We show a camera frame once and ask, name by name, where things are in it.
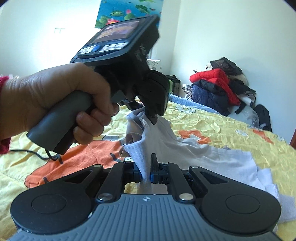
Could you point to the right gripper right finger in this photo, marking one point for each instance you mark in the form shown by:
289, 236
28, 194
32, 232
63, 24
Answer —
170, 174

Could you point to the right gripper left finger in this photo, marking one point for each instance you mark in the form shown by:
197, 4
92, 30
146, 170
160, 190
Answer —
114, 180

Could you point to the light lavender garment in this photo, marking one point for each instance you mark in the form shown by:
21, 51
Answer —
143, 139

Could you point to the red sleeve forearm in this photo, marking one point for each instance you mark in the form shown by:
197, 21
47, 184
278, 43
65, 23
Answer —
5, 141

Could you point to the dark clothes pile top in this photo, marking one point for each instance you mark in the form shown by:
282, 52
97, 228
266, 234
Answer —
238, 83

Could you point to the person's left hand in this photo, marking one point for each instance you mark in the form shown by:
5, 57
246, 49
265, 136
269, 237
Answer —
28, 99

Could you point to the floral white pillow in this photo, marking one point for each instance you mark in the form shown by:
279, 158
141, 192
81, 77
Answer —
154, 65

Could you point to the lotus flower poster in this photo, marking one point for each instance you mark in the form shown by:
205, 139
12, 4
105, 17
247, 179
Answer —
113, 11

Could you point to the blue quilted blanket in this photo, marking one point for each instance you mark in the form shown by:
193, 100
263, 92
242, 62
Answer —
185, 102

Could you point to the yellow carrot print bedspread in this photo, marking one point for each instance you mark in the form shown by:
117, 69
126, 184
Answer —
27, 165

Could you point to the navy blue jacket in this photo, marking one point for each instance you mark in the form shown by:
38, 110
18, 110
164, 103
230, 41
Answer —
210, 95

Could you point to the clear plastic bag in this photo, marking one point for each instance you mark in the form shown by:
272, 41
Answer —
247, 115

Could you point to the red puffer jacket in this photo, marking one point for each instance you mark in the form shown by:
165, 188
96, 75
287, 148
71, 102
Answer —
219, 78

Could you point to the black bag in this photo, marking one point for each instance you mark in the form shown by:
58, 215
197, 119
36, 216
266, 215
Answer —
264, 117

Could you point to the brown wooden door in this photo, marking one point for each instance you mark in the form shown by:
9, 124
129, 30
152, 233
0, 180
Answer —
293, 140

